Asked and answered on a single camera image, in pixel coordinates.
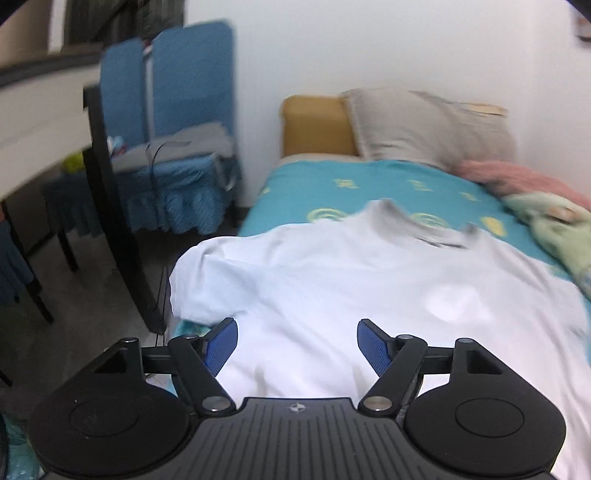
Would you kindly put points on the light green patterned blanket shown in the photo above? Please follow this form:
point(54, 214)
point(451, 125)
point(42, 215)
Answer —
point(561, 230)

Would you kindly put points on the blue covered chair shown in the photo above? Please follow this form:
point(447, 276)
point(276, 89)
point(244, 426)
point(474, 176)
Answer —
point(184, 138)

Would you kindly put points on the yellow headboard cushion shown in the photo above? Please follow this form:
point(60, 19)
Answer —
point(316, 127)

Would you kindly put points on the white desk with black legs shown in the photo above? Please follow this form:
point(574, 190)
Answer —
point(55, 120)

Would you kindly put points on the white t-shirt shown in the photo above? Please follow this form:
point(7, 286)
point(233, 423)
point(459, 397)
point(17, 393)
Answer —
point(332, 304)

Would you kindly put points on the pink fluffy blanket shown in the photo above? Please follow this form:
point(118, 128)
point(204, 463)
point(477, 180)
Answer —
point(521, 177)

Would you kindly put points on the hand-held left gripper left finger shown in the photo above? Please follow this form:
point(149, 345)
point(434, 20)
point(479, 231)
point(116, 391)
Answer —
point(221, 345)

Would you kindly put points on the grey pillow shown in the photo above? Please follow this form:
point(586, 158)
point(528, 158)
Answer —
point(429, 129)

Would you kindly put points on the grey folded cloth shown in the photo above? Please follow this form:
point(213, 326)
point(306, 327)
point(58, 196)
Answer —
point(184, 145)

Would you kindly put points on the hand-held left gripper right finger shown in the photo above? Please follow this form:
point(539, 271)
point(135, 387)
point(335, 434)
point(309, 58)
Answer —
point(373, 346)

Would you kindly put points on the dark wooden stool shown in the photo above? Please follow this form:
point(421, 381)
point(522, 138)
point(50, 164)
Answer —
point(32, 230)

